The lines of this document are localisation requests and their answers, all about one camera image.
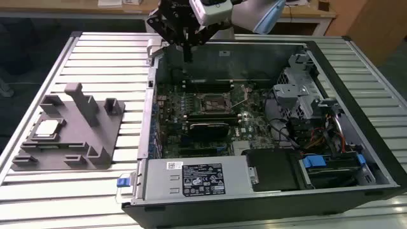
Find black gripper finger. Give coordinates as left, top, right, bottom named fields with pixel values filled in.
left=188, top=25, right=211, bottom=63
left=147, top=10, right=190, bottom=63

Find metal socket cover frame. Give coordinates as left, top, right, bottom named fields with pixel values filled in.
left=231, top=84, right=258, bottom=108

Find silver CPU chip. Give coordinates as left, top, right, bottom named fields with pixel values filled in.
left=34, top=120, right=62, bottom=138

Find CPU socket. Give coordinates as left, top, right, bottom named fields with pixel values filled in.
left=198, top=92, right=235, bottom=113

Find black RAM slot white clips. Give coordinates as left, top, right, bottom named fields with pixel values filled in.
left=183, top=79, right=235, bottom=83
left=187, top=116, right=239, bottom=120
left=184, top=85, right=235, bottom=90

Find white paper stack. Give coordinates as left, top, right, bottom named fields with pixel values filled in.
left=96, top=0, right=123, bottom=7

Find silver perforated drive cage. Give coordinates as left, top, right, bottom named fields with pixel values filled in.
left=275, top=53, right=323, bottom=120

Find black graphics card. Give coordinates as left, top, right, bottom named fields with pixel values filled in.
left=187, top=121, right=231, bottom=145

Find green motherboard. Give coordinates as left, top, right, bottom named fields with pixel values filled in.
left=155, top=80, right=278, bottom=159

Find silver finned heatsink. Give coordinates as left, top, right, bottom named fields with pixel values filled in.
left=231, top=140, right=252, bottom=156

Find black expansion slot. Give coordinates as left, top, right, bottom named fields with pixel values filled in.
left=179, top=147, right=226, bottom=155

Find grey plastic parts rack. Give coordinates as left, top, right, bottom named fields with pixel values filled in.
left=12, top=82, right=127, bottom=171

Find wooden cabinet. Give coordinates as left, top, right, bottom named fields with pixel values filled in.
left=324, top=0, right=407, bottom=66

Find grey chair leg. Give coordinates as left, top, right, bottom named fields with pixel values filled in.
left=0, top=77, right=15, bottom=97

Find black power supply label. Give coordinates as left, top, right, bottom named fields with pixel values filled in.
left=182, top=163, right=226, bottom=197

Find black plastic shroud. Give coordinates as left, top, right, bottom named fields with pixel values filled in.
left=242, top=149, right=307, bottom=193

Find grey power supply unit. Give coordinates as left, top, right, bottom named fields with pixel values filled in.
left=130, top=156, right=260, bottom=206

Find blue disk carrier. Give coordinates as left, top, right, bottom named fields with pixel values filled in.
left=302, top=154, right=327, bottom=169

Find black hard disk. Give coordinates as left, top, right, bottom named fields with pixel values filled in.
left=307, top=160, right=367, bottom=189

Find black open PC case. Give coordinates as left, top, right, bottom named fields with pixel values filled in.
left=122, top=35, right=407, bottom=229

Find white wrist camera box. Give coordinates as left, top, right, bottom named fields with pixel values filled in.
left=190, top=0, right=235, bottom=26

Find wooden desk white frame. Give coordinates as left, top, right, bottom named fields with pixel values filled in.
left=0, top=0, right=339, bottom=36

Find grey metal bracket plate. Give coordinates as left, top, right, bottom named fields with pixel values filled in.
left=272, top=83, right=311, bottom=107

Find yellow orange power wires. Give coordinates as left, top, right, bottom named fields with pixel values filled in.
left=304, top=135, right=330, bottom=150

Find red data cable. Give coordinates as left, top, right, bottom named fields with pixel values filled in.
left=338, top=133, right=349, bottom=153

